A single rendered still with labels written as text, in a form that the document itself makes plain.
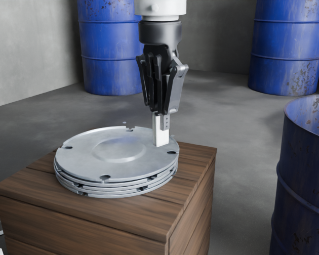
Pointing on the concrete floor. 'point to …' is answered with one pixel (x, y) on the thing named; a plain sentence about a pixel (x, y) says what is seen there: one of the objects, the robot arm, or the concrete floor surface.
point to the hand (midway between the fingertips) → (160, 128)
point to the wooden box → (109, 212)
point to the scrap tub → (303, 180)
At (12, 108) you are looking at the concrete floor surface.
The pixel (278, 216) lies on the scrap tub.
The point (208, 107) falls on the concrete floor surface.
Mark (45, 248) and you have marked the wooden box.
